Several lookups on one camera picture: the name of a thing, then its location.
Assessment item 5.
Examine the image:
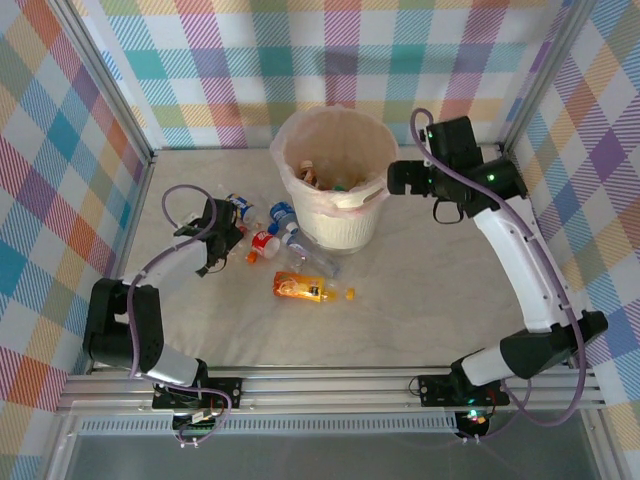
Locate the blue yellow label bottle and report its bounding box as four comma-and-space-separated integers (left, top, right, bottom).
219, 184, 264, 226

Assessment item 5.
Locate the red label plastic bottle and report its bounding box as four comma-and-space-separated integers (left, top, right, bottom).
245, 230, 281, 264

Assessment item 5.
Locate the long clear plastic bottle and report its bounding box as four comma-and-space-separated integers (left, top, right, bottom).
282, 233, 344, 279

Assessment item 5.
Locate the orange juice plastic bottle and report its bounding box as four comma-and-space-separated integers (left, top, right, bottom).
272, 271, 357, 305

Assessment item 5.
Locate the clear plastic bin liner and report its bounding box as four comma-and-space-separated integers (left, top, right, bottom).
269, 103, 401, 219

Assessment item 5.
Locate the cream plastic waste bin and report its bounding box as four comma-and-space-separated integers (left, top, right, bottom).
269, 103, 401, 256

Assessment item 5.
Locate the blue label plastic bottle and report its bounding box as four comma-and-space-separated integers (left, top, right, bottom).
268, 200, 300, 236

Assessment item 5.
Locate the small controller board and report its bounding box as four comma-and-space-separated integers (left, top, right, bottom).
457, 407, 494, 440
172, 407, 224, 439

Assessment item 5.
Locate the aluminium side rail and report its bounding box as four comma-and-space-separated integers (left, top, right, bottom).
84, 152, 159, 376
497, 143, 571, 369

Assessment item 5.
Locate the left gripper black cable loop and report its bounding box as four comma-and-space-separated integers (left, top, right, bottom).
196, 252, 229, 277

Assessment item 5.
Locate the gripper black cable loop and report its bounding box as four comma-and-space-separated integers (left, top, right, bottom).
432, 198, 464, 225
196, 252, 229, 277

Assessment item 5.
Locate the right gripper black cable loop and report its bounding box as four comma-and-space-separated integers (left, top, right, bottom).
432, 198, 464, 225

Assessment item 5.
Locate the aluminium frame post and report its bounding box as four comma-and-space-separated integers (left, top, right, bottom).
49, 0, 156, 169
496, 0, 599, 156

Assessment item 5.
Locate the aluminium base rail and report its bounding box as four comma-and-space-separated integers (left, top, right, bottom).
54, 372, 606, 416

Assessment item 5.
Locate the grey slotted cable duct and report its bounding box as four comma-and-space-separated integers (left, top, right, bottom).
74, 417, 461, 436

